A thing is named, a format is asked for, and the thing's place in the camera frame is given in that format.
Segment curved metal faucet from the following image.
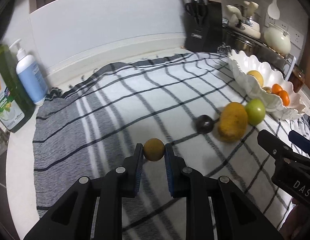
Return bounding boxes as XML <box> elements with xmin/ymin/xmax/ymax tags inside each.
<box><xmin>0</xmin><ymin>125</ymin><xmax>10</xmax><ymax>147</ymax></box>

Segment green apple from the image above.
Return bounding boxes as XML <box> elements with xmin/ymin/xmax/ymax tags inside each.
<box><xmin>245</xmin><ymin>99</ymin><xmax>266</xmax><ymax>126</ymax></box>

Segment yellow mango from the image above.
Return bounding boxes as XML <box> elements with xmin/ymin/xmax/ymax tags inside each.
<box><xmin>217</xmin><ymin>102</ymin><xmax>248</xmax><ymax>143</ymax></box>

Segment stainless steel pot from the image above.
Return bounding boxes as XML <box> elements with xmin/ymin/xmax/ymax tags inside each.
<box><xmin>224</xmin><ymin>31</ymin><xmax>255</xmax><ymax>53</ymax></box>

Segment white scalloped bowl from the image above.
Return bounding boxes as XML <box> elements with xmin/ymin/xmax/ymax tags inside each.
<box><xmin>227</xmin><ymin>49</ymin><xmax>305</xmax><ymax>120</ymax></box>

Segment large yellow citrus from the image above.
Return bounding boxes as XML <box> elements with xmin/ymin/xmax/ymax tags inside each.
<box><xmin>246</xmin><ymin>70</ymin><xmax>264</xmax><ymax>87</ymax></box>

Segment green dish soap bottle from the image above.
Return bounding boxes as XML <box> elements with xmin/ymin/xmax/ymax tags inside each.
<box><xmin>0</xmin><ymin>44</ymin><xmax>35</xmax><ymax>133</ymax></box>

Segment white wall socket strip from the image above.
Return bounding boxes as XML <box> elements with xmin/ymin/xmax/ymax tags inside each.
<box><xmin>264</xmin><ymin>12</ymin><xmax>303</xmax><ymax>48</ymax></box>

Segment metal shelf rack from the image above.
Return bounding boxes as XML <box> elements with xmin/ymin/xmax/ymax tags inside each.
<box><xmin>221</xmin><ymin>22</ymin><xmax>298</xmax><ymax>78</ymax></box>

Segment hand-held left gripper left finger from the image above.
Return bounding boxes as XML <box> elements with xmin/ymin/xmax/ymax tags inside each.
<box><xmin>23</xmin><ymin>143</ymin><xmax>145</xmax><ymax>240</ymax></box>

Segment cream handled pan stack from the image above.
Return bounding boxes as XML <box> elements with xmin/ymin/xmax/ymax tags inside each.
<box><xmin>225</xmin><ymin>1</ymin><xmax>262</xmax><ymax>38</ymax></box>

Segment white rice spoon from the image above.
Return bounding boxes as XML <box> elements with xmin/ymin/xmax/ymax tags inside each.
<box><xmin>267</xmin><ymin>0</ymin><xmax>281</xmax><ymax>20</ymax></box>

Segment small round brown fruit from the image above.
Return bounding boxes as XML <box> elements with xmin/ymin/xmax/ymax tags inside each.
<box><xmin>143</xmin><ymin>138</ymin><xmax>165</xmax><ymax>162</ymax></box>

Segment black knife block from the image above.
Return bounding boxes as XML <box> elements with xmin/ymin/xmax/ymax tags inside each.
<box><xmin>184</xmin><ymin>1</ymin><xmax>223</xmax><ymax>53</ymax></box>

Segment dark purple plum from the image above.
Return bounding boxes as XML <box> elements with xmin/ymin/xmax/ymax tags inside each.
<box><xmin>196</xmin><ymin>114</ymin><xmax>214</xmax><ymax>134</ymax></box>

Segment white round kettle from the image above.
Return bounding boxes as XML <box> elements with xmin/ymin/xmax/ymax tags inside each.
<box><xmin>264</xmin><ymin>22</ymin><xmax>292</xmax><ymax>55</ymax></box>

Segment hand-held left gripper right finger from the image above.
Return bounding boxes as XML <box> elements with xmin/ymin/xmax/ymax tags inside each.
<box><xmin>164</xmin><ymin>143</ymin><xmax>285</xmax><ymax>240</ymax></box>

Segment grey white checked cloth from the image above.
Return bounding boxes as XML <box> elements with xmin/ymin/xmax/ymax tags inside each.
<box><xmin>32</xmin><ymin>52</ymin><xmax>310</xmax><ymax>240</ymax></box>

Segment black kitchen scissors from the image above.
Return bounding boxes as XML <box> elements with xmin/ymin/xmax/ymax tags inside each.
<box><xmin>185</xmin><ymin>2</ymin><xmax>206</xmax><ymax>26</ymax></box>

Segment person's right hand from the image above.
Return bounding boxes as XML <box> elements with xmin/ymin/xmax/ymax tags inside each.
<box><xmin>280</xmin><ymin>199</ymin><xmax>310</xmax><ymax>240</ymax></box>

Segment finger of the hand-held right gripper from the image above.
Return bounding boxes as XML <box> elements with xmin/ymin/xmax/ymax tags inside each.
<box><xmin>257</xmin><ymin>129</ymin><xmax>299</xmax><ymax>161</ymax></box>
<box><xmin>288</xmin><ymin>129</ymin><xmax>310</xmax><ymax>159</ymax></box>

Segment blue white pump bottle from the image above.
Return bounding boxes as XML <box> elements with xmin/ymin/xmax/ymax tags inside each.
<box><xmin>9</xmin><ymin>39</ymin><xmax>49</xmax><ymax>105</ymax></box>

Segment glass jar of red sauce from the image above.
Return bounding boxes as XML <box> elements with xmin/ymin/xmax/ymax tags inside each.
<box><xmin>292</xmin><ymin>67</ymin><xmax>305</xmax><ymax>93</ymax></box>

